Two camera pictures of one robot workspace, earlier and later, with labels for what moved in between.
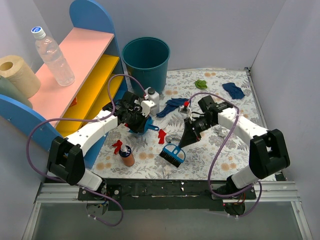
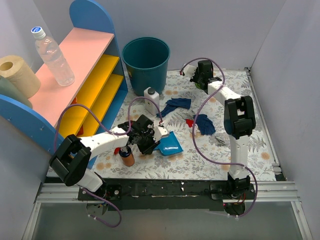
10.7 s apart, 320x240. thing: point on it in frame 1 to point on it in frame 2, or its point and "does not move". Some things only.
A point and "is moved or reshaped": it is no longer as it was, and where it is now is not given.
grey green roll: (8, 89) does not move
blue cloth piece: (172, 103) does not move
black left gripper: (139, 124) to (148, 145)
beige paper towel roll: (21, 75) does not move
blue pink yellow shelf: (100, 80) does not move
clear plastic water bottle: (52, 54) does not move
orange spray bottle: (125, 152) does not move
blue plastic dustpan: (148, 125) is moved or reshaped
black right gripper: (194, 128) to (197, 78)
